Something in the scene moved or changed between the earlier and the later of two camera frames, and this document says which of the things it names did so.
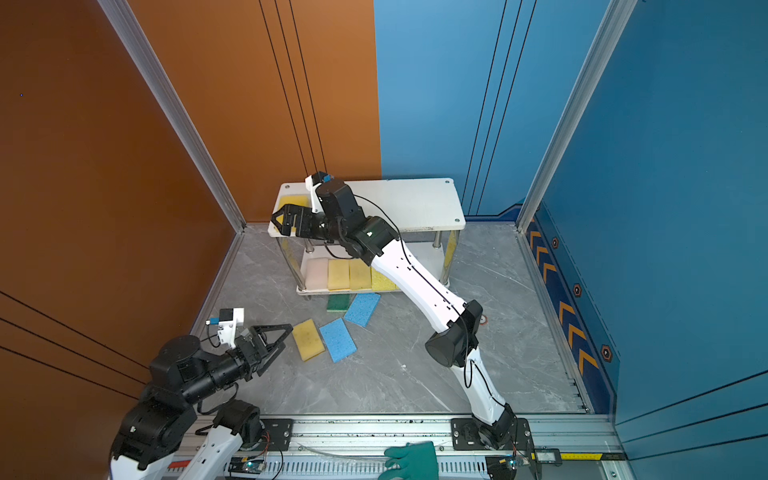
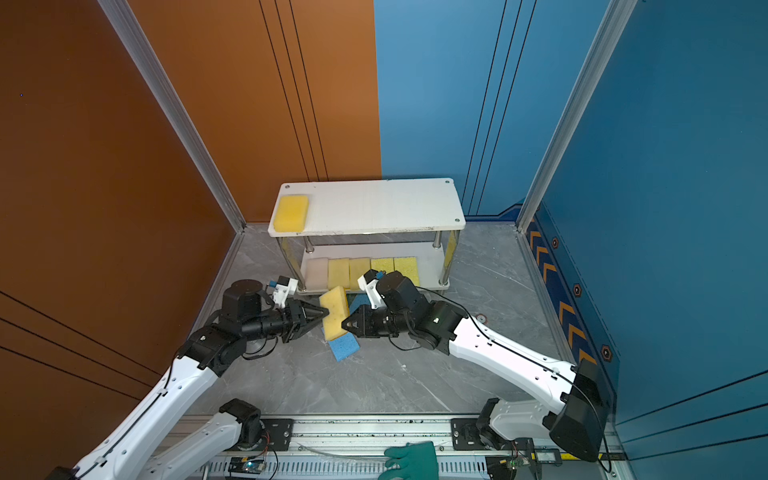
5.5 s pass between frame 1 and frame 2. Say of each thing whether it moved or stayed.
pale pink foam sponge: stayed
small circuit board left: stayed
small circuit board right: stayed
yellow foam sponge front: stayed
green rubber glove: stayed
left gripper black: moved
